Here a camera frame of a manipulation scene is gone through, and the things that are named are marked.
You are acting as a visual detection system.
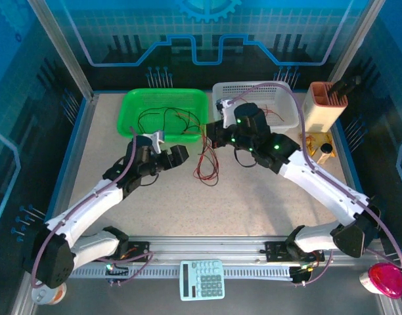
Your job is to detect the aluminium base beam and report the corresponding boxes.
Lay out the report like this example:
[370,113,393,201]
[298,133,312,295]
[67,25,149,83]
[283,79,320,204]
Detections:
[33,234,386,263]

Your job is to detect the small bottle with black cap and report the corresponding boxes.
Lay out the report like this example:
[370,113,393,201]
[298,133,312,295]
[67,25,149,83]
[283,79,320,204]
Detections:
[314,142,334,166]

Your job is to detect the black left gripper loop cable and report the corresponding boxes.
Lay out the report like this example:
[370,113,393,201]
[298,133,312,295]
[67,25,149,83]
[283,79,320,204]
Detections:
[139,173,161,187]

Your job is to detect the aluminium frame post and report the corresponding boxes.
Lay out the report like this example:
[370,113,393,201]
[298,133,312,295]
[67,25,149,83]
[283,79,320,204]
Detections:
[26,0,99,101]
[327,0,388,88]

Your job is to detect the white orange can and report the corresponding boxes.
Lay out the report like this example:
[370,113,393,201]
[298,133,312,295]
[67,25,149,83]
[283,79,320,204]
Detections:
[31,283,68,306]

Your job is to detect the beige holder with pink top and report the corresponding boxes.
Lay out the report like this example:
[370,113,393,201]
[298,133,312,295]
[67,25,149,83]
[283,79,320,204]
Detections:
[298,81,349,134]

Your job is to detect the black tool handle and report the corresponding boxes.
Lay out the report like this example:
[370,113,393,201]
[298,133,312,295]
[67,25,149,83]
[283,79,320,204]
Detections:
[328,75,363,99]

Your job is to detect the cup with pink lid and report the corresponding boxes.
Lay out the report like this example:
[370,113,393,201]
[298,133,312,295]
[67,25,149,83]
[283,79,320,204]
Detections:
[358,261,402,300]

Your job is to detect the black right gripper loop cable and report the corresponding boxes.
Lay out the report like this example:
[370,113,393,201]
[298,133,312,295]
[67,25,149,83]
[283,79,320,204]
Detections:
[233,147,257,169]

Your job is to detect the black gripper loop cable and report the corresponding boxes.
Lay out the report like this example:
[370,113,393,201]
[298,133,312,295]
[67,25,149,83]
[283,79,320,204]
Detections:
[233,147,257,169]
[139,173,161,187]

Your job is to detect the green plastic basket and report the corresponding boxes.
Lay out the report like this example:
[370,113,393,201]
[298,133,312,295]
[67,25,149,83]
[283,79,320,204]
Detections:
[117,87,210,142]

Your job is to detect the blue grey table side rail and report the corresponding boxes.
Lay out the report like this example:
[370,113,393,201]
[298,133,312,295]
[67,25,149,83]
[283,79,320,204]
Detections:
[39,93,100,239]
[330,117,381,239]

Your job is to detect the light blue calculator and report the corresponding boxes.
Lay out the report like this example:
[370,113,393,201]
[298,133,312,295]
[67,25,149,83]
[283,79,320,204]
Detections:
[179,259,226,302]

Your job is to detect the white plastic basket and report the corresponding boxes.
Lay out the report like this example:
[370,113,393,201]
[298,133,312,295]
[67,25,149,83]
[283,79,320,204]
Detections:
[211,81,300,132]

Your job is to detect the thin black wire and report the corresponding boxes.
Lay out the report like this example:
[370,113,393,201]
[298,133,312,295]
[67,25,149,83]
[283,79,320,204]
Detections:
[197,137,221,188]
[137,107,163,132]
[179,114,205,136]
[160,106,189,133]

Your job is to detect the white slotted cable duct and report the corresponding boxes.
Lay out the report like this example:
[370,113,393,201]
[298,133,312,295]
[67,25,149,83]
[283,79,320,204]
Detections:
[69,266,296,280]

